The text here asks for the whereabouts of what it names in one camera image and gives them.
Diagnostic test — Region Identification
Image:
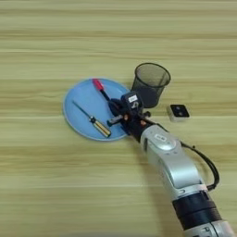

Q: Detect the red black marker pen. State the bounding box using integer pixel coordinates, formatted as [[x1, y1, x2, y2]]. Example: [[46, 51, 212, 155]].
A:
[[92, 78, 112, 102]]

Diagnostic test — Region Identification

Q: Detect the black mesh pen cup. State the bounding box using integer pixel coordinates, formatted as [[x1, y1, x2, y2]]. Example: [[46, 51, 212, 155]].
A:
[[131, 62, 171, 109]]

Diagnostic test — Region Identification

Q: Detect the small white black square box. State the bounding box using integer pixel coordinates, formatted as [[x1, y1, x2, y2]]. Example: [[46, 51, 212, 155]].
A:
[[167, 104, 191, 123]]

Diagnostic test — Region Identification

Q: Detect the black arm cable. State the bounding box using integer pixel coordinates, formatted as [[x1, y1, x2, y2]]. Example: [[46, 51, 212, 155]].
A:
[[180, 141, 221, 193]]

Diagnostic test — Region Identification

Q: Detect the blue round plate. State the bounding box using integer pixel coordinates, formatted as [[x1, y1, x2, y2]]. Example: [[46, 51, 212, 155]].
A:
[[62, 77, 134, 143]]

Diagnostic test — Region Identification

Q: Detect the yellow black handled screwdriver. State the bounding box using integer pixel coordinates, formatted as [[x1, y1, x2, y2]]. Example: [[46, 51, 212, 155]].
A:
[[71, 101, 112, 139]]

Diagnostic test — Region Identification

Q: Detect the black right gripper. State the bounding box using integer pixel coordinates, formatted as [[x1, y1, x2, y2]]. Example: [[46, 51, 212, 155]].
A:
[[106, 98, 156, 143]]

